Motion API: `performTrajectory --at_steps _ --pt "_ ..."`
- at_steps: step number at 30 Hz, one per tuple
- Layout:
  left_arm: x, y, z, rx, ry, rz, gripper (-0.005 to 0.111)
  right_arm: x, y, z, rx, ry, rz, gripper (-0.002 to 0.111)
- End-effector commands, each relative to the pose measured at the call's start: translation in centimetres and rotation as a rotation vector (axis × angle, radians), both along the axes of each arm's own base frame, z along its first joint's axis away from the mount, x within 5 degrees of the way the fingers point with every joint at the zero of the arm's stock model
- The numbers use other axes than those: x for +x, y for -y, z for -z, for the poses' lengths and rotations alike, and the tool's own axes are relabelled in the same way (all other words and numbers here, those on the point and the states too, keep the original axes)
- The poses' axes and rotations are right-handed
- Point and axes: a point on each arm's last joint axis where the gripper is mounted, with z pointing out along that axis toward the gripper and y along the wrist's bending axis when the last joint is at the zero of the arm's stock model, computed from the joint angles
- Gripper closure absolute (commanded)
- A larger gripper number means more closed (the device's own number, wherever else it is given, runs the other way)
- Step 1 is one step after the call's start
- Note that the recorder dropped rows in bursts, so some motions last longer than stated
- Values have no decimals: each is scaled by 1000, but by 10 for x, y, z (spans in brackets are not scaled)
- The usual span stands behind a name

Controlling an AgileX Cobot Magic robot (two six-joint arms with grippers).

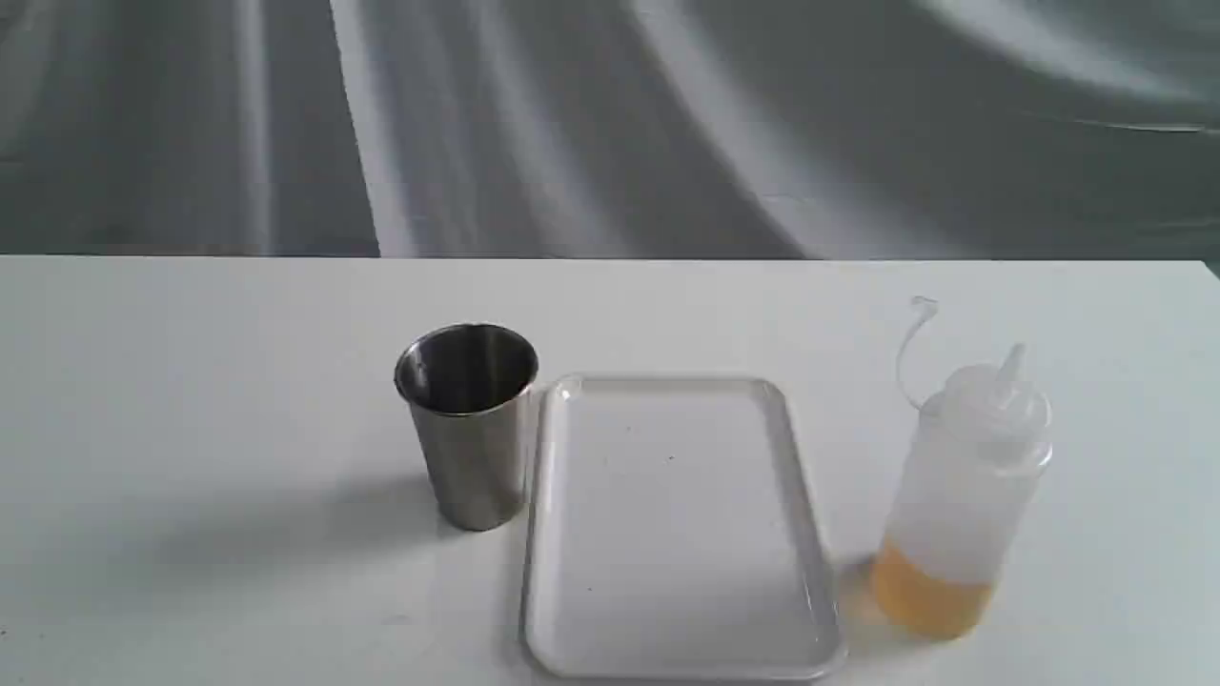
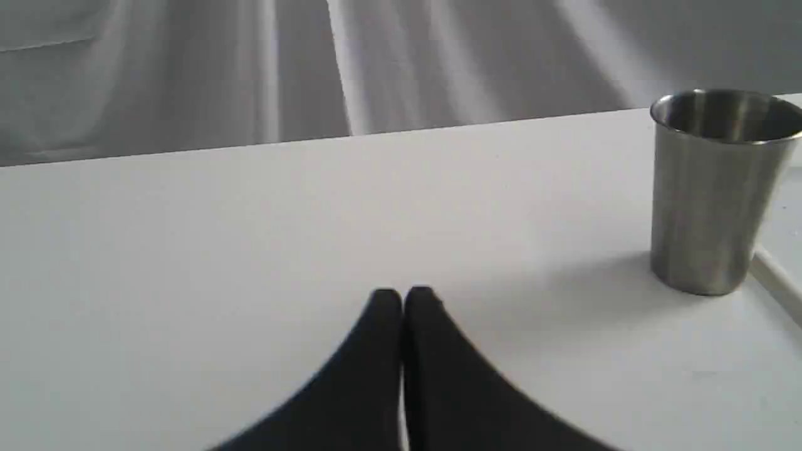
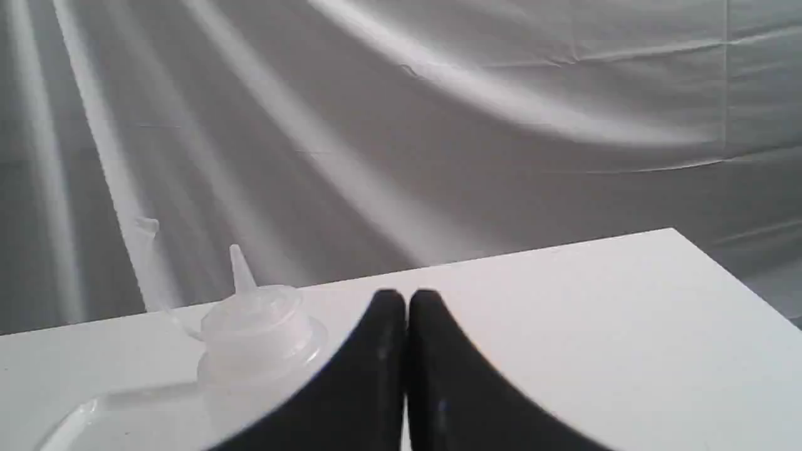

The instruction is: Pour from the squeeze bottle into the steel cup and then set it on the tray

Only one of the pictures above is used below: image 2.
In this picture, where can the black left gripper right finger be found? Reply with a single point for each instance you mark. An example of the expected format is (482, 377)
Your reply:
(454, 399)

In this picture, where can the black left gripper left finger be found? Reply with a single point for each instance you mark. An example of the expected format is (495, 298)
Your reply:
(352, 402)

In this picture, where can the stainless steel cup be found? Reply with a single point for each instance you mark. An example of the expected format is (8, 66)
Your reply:
(719, 155)

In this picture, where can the white plastic tray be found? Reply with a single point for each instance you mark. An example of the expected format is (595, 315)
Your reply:
(778, 282)

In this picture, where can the grey fabric backdrop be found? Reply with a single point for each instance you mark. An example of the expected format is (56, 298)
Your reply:
(95, 79)

